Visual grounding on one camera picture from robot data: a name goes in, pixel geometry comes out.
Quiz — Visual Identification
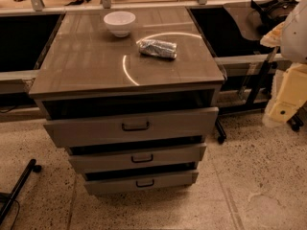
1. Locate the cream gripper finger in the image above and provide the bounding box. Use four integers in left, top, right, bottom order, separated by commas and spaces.
262, 63, 307, 127

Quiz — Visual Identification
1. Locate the grey drawer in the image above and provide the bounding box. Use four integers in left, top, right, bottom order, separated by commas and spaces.
44, 107, 218, 148
68, 143, 206, 173
84, 170, 199, 196

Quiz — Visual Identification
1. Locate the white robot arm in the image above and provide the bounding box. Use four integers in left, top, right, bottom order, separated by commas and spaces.
260, 0, 307, 127

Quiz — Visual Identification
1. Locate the grey top drawer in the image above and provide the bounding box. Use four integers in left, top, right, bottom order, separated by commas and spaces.
44, 107, 218, 148

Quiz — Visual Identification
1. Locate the grey drawer cabinet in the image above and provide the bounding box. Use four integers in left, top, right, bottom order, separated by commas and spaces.
30, 7, 224, 182

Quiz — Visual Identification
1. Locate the grey bottom drawer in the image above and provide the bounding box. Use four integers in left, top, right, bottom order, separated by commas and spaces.
84, 170, 199, 196

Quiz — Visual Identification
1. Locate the dark side table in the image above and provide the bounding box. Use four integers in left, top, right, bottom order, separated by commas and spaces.
214, 1, 304, 145

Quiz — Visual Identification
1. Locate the silver foil snack bag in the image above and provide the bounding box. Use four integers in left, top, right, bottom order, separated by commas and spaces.
138, 39, 177, 59

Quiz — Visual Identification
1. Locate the white bowl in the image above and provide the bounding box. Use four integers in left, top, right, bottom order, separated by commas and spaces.
104, 11, 136, 37

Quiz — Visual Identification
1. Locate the black stand leg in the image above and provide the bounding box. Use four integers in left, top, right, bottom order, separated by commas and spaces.
0, 159, 41, 224

